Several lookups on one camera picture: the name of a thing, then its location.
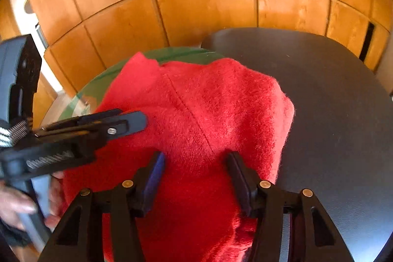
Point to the person's left hand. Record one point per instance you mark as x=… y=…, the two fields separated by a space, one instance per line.
x=15 y=206

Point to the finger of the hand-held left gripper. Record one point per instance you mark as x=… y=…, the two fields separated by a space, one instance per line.
x=135 y=123
x=98 y=116

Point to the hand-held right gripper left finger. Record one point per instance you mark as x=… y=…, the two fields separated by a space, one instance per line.
x=153 y=179

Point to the green round mat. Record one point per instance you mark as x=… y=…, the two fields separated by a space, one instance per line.
x=92 y=87

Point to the red knit sweater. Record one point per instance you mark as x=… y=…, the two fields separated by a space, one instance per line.
x=196 y=126

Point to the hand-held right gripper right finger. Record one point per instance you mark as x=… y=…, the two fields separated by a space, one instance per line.
x=241 y=179

